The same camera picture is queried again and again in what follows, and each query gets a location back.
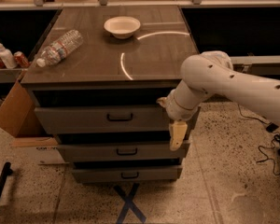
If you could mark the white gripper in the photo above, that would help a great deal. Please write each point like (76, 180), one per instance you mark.
(174, 109)

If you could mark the grey top drawer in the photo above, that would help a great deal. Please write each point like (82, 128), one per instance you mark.
(103, 119)

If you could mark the grey drawer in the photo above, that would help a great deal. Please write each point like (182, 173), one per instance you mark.
(124, 174)
(103, 119)
(138, 151)

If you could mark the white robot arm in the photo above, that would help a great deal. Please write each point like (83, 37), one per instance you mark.
(210, 73)

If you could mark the grey bottom drawer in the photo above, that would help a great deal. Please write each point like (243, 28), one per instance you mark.
(124, 174)

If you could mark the grey drawer cabinet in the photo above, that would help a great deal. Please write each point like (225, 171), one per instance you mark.
(107, 71)

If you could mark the grey middle drawer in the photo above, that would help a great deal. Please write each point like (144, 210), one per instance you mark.
(138, 151)

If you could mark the white paper bowl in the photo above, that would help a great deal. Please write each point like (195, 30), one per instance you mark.
(122, 27)

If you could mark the black power adapter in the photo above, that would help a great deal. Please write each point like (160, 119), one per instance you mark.
(271, 128)

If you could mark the clear plastic water bottle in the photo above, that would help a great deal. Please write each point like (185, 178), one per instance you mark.
(60, 49)

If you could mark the brown cardboard box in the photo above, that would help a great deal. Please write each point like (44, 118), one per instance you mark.
(17, 113)

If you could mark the red soda can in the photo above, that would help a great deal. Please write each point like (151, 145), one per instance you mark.
(21, 59)

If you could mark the white pump bottle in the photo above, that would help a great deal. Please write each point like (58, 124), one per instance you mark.
(7, 57)

